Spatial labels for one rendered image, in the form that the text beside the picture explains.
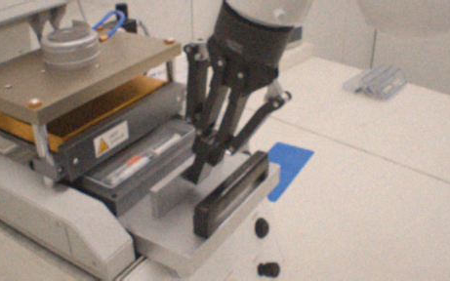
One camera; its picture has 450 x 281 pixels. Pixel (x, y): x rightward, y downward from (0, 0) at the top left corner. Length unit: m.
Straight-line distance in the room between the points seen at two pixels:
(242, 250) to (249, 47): 0.37
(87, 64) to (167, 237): 0.25
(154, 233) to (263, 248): 0.26
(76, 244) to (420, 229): 0.65
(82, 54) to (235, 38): 0.26
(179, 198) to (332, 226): 0.40
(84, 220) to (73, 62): 0.21
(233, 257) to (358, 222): 0.32
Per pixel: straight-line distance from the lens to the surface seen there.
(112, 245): 0.55
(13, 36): 0.81
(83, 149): 0.59
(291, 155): 1.13
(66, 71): 0.64
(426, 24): 0.37
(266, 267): 0.75
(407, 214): 1.00
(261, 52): 0.46
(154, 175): 0.62
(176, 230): 0.56
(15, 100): 0.59
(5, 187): 0.63
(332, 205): 0.98
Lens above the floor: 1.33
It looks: 30 degrees down
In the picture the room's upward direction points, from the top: straight up
